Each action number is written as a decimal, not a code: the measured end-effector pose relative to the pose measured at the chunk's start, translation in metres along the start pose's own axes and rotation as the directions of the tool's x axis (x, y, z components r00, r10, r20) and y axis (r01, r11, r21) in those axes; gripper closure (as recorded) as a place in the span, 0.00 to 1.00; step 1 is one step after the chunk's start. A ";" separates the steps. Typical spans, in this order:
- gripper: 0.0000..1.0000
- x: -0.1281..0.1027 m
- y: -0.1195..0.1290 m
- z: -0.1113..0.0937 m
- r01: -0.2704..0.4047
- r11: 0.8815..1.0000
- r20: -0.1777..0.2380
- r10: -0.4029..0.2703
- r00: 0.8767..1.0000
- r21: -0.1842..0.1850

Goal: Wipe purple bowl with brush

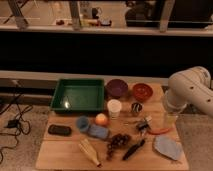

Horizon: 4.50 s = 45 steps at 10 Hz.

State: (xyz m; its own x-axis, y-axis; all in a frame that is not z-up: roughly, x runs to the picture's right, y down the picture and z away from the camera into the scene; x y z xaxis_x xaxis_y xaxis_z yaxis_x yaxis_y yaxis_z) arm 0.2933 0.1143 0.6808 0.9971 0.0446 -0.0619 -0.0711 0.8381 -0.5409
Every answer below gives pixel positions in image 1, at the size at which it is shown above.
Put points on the black brush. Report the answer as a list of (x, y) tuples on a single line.
[(133, 149)]

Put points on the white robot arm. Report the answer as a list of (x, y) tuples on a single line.
[(190, 86)]

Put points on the purple bowl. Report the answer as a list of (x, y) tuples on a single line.
[(116, 88)]

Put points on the red bowl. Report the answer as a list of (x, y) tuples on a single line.
[(142, 92)]

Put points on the small blue bowl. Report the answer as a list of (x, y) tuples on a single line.
[(83, 124)]

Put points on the white plastic cup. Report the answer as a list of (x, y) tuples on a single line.
[(114, 108)]

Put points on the orange peach fruit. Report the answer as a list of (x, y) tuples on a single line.
[(101, 119)]

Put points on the green plastic tray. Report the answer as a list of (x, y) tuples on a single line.
[(81, 95)]

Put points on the small metal cup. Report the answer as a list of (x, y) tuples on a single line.
[(136, 108)]

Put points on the blue sponge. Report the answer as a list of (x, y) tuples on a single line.
[(98, 132)]

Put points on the metal binder clip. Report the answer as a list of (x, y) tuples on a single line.
[(143, 124)]

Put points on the dark grape bunch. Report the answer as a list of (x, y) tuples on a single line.
[(116, 142)]

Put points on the black rectangular case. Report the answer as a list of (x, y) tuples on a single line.
[(59, 130)]

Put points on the corn cob toy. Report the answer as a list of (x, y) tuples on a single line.
[(86, 147)]

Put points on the orange carrot toy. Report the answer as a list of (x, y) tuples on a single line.
[(159, 131)]

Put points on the blue folded cloth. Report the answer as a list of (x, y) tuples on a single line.
[(168, 147)]

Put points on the black power adapter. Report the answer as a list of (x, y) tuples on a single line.
[(12, 123)]

